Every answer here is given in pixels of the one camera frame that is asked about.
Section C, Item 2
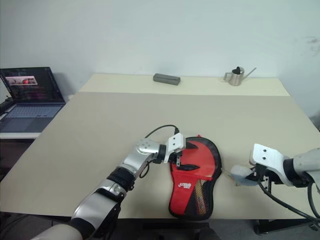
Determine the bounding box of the open laptop computer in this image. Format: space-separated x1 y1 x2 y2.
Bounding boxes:
0 66 67 133

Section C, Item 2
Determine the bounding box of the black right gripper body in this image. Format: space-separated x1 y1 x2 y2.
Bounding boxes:
250 162 276 191

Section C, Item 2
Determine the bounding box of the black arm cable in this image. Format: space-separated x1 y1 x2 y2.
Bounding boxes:
138 124 181 179
256 178 320 227

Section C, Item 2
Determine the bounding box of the black table leg base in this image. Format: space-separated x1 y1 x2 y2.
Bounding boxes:
252 217 320 236

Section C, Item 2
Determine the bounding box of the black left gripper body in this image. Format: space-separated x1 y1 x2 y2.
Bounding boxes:
170 149 185 168

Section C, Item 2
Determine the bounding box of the steel watering can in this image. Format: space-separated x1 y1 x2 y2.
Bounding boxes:
223 66 258 87

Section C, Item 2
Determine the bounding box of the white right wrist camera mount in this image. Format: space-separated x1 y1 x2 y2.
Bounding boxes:
249 143 295 187

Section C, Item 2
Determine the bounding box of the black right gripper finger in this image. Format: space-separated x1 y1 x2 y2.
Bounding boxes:
229 164 255 179
234 176 259 188

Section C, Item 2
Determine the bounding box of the grey rectangular block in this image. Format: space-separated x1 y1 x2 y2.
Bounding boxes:
152 73 181 87

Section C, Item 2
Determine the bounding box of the red black paddle case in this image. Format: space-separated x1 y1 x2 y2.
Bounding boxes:
167 134 223 221

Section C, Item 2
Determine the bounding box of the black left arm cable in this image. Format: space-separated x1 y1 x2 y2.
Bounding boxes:
138 124 181 179

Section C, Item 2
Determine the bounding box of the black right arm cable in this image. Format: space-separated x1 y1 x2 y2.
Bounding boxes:
256 178 320 227

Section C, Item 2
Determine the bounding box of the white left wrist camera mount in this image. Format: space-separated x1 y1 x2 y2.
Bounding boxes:
166 133 187 164

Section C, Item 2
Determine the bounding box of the black device beside laptop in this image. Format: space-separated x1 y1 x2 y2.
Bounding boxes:
0 98 14 115

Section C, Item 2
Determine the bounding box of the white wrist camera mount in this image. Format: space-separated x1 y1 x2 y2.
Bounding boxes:
249 143 295 187
166 133 187 164

